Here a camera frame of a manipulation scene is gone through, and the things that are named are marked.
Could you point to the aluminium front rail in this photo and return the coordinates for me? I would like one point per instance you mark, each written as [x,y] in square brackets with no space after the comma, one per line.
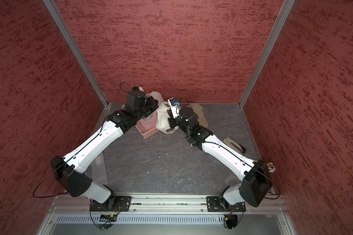
[165,204]

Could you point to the grey flat tool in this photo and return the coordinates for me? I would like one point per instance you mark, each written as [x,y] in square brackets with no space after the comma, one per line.
[234,145]

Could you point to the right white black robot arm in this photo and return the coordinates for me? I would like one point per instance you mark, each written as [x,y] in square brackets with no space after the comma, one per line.
[254,175]

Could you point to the white pink baseball cap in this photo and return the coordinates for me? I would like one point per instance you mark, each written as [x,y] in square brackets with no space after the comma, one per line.
[162,114]

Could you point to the beige baseball cap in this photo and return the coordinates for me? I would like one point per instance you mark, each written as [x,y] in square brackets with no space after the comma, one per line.
[200,112]

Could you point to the pink plastic basket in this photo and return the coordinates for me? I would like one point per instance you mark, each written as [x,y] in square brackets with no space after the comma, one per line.
[147,126]

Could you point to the clear plastic sheet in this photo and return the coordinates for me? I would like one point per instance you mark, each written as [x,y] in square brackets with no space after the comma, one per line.
[98,170]

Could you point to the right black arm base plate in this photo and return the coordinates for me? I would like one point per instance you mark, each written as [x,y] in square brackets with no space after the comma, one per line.
[220,204]

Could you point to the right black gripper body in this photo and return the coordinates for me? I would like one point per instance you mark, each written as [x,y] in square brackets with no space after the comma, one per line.
[178,121]

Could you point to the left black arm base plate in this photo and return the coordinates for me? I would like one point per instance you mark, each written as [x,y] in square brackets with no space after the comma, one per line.
[117,203]

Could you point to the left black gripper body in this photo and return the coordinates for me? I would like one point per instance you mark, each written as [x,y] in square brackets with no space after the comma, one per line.
[149,105]

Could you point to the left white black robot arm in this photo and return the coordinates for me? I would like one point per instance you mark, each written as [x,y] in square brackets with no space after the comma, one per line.
[69,170]

